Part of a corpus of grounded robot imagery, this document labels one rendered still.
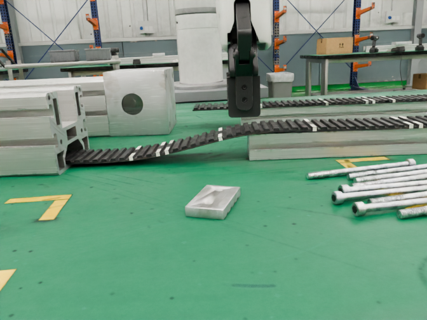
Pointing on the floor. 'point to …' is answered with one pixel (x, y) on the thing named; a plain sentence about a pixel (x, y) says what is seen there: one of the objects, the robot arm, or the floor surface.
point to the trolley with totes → (56, 58)
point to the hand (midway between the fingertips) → (242, 99)
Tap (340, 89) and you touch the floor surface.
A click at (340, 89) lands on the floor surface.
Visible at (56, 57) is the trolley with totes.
